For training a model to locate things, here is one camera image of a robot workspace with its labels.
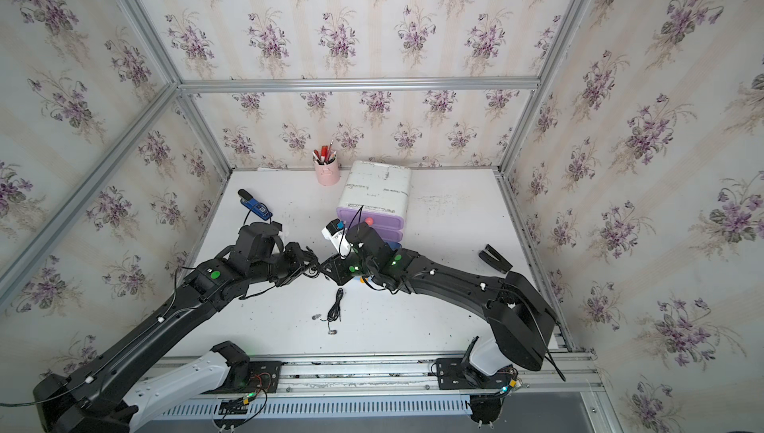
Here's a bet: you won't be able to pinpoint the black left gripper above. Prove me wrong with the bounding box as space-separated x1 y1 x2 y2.
247 241 322 289

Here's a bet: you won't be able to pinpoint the black wired earphones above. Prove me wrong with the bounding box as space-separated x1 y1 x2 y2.
302 263 324 279
312 288 344 335

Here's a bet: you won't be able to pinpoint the purple top drawer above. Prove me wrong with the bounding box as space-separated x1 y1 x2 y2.
336 206 405 231

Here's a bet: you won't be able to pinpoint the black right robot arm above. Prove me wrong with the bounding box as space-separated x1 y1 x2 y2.
320 219 559 388

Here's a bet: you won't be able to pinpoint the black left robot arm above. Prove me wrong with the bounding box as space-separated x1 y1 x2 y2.
23 222 318 432

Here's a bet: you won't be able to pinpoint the white drawer cabinet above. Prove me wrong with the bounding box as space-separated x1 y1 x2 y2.
336 160 413 221

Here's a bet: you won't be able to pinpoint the blue stapler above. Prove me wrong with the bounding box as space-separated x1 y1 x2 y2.
237 189 273 221

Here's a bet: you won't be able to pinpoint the pink pen cup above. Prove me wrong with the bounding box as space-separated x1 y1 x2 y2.
314 160 340 186

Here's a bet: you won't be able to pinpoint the red pens in cup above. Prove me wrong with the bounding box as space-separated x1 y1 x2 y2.
312 144 337 166

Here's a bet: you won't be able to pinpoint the black stapler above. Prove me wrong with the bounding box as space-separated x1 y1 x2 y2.
479 244 513 274

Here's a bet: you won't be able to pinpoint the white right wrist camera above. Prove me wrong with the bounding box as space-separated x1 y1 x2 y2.
322 218 350 256

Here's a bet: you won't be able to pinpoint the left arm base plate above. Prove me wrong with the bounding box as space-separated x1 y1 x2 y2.
213 361 283 394

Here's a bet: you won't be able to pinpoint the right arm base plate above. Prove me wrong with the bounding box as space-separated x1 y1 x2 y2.
430 357 520 392

